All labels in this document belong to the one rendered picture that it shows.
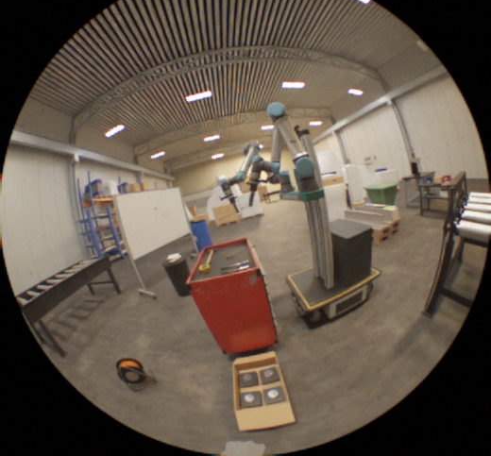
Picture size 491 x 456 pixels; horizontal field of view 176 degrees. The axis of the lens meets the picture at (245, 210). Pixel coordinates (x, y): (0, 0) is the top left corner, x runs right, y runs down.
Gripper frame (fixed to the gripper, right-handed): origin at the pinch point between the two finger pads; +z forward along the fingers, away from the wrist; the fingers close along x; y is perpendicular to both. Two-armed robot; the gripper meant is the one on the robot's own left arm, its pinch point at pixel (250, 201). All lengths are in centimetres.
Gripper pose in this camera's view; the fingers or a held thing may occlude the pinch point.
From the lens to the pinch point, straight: 111.4
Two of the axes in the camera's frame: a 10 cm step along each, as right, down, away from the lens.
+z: -1.6, 9.5, 2.5
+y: -9.9, -1.7, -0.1
